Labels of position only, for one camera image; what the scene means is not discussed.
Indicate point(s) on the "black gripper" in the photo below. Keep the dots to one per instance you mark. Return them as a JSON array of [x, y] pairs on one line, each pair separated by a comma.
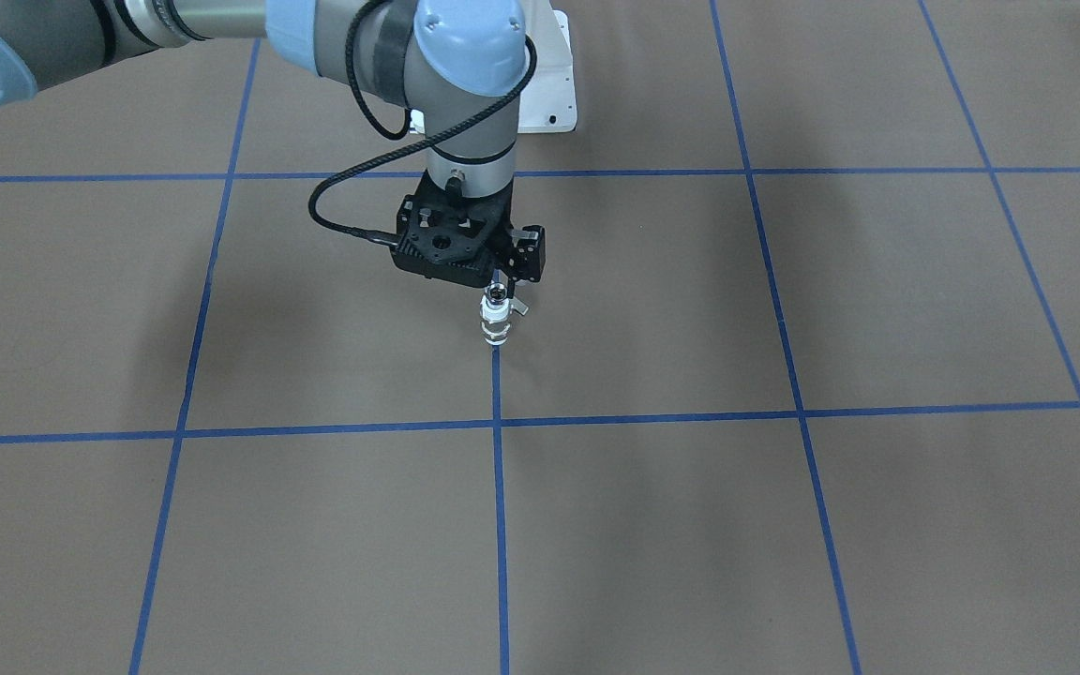
[[529, 253]]

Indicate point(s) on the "white pedestal column base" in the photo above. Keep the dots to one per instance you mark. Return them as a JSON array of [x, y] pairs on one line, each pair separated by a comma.
[[547, 75]]

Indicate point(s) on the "white PPR pipe fitting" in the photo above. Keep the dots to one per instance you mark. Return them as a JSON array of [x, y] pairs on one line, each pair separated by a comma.
[[495, 333]]

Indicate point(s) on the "chrome tee valve fitting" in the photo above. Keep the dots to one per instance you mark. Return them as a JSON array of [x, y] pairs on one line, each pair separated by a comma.
[[500, 302]]

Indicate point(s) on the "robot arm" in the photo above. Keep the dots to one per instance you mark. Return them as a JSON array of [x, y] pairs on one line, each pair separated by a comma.
[[367, 47]]

